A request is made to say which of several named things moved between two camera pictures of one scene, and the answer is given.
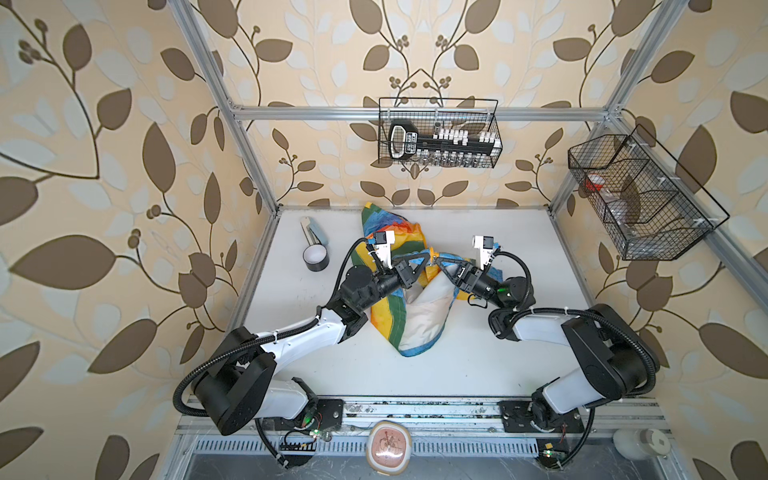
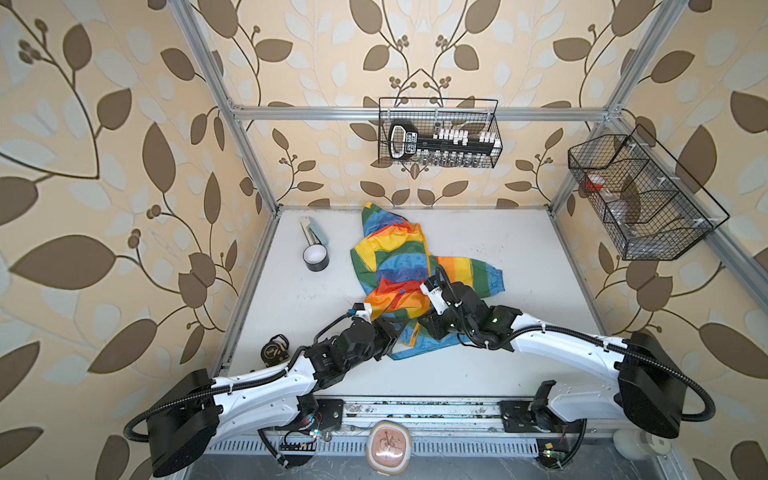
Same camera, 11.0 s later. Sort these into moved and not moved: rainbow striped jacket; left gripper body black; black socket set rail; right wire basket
Moved: left gripper body black
Not moved: rainbow striped jacket; black socket set rail; right wire basket
